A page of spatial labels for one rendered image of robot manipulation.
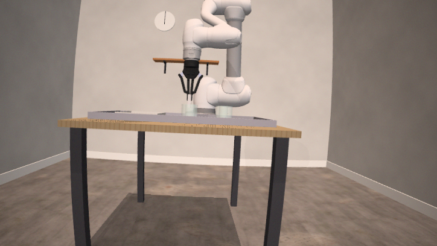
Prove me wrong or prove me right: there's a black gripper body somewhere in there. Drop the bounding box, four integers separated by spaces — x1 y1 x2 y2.
182 60 200 79

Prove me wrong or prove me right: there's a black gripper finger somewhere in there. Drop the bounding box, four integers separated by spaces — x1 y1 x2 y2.
189 72 203 104
178 71 190 104

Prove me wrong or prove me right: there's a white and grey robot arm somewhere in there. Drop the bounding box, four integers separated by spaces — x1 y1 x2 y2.
182 0 251 115

